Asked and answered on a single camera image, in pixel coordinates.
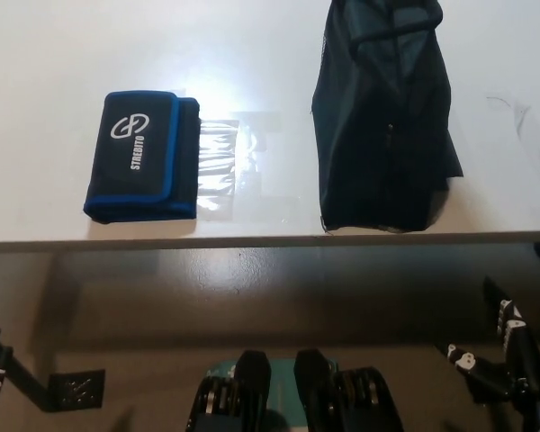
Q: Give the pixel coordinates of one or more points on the black blue-trimmed Strebito notebook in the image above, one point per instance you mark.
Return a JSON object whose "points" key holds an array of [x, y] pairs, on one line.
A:
{"points": [[135, 153]]}

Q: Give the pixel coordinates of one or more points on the clear tape patch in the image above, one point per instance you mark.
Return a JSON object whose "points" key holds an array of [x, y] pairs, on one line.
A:
{"points": [[218, 166]]}

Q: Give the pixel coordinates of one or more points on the robot right hand white black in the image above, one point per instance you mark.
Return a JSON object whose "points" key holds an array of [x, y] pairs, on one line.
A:
{"points": [[513, 373]]}

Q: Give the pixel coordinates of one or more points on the dark fabric lunch bag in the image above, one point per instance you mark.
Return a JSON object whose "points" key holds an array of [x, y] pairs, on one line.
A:
{"points": [[382, 135]]}

